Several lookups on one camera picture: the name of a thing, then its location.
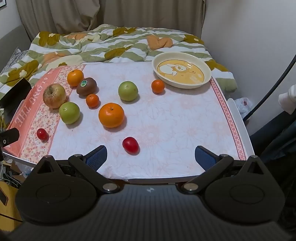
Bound large orange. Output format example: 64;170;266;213
98;102;125;128

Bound brown kiwi with sticker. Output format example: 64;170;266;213
76;77;97;96

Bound green apple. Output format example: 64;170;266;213
59;102;80;125
118;81;138;101

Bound white sock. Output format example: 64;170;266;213
278;85;296;114

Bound white plastic bag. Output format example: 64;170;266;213
234;97;252;118

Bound red tomato front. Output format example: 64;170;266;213
122;137;139;154

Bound medium orange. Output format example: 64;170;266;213
67;69;84;87

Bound green striped floral blanket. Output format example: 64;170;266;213
1;24;237;97

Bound black cable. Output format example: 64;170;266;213
242;54;296;122

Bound pink floral table cloth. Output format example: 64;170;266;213
6;62;248;180

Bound small mandarin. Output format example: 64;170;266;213
151;79;165;94
86;94;100;108

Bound red tomato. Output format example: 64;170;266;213
37;128;49;141
122;137;139;154

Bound cream bowl with cartoon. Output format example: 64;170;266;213
152;52;212;89

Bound yellow box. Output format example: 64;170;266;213
0;181;23;232

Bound beige curtain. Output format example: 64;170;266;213
16;0;206;39

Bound yellow red apple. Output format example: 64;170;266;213
43;83;67;109

